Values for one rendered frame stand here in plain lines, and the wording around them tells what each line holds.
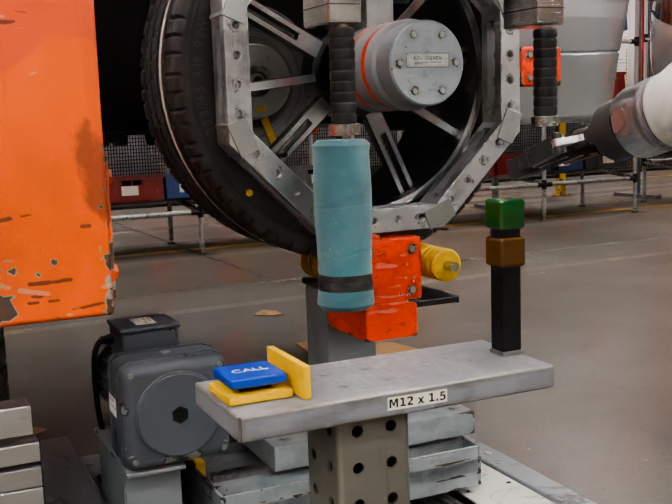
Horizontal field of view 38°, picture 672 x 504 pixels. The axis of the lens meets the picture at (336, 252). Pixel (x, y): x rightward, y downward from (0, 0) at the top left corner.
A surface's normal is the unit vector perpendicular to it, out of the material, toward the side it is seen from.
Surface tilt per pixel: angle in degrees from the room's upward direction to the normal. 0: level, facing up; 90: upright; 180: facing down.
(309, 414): 90
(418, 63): 90
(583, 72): 90
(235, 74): 90
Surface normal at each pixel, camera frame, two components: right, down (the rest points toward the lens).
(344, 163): 0.09, 0.09
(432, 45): 0.42, 0.11
